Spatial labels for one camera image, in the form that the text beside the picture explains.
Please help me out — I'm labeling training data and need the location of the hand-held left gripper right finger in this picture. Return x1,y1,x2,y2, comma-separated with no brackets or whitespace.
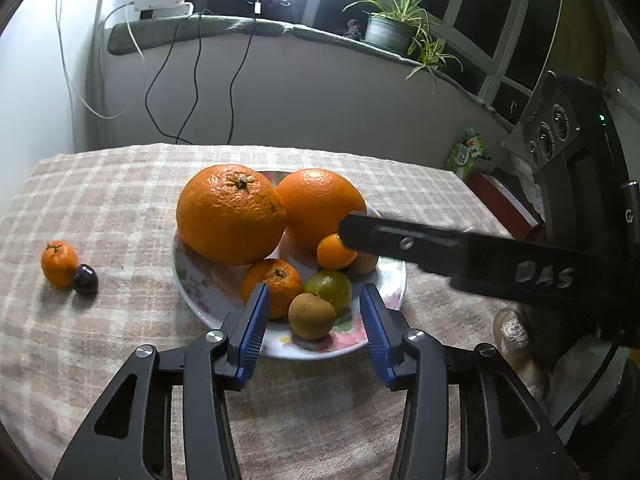
359,282,581,480

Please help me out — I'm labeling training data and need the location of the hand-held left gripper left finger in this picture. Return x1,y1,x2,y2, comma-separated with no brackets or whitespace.
52,282,272,480

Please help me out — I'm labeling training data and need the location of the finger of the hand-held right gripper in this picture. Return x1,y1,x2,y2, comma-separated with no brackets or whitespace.
337,212,640,313

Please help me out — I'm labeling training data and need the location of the medium tangerine with stem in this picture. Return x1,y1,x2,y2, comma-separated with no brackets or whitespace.
241,258,304,319

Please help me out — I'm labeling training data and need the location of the floral white plate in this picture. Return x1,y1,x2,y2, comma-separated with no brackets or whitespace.
172,170,407,360

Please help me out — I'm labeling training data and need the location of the small smooth kumquat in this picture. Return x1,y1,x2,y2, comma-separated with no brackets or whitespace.
316,233,358,271

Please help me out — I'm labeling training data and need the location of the smooth round orange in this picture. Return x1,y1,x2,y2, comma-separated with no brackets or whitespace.
276,168,368,252

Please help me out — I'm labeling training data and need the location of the bumpy large orange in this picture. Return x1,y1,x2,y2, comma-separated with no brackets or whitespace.
176,164,288,266

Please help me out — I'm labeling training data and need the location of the dark plum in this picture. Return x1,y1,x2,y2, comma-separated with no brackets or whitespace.
72,263,99,296

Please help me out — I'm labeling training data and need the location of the small tangerine with stem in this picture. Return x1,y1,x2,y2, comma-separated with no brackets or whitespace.
41,241,80,288

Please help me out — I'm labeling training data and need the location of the white lace cloth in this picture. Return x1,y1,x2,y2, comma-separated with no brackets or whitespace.
505,152,548,216

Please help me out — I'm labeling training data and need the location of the brown kiwi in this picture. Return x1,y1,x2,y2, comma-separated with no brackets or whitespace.
288,292,336,341

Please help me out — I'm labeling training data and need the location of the small brown-green kiwi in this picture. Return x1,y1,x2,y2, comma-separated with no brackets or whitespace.
347,250,379,276

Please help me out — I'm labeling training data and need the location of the green round fruit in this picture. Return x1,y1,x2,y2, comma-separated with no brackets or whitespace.
304,270,352,317

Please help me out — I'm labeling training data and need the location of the red box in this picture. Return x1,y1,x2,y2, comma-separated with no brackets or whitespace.
470,170,541,241

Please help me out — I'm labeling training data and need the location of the green packet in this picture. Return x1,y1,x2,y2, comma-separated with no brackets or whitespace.
445,127,488,178

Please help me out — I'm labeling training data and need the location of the beige knit cloth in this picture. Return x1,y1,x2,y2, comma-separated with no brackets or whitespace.
492,307,551,401

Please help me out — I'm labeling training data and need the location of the potted spider plant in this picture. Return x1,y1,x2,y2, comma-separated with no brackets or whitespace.
342,0,463,96

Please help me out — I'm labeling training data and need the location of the straight black cable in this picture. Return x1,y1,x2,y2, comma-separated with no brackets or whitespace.
229,0,296,143

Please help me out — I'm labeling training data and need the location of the looped black cable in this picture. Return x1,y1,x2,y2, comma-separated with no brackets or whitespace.
145,10,203,145

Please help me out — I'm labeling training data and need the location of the white cable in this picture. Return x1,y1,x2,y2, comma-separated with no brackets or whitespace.
56,0,147,120

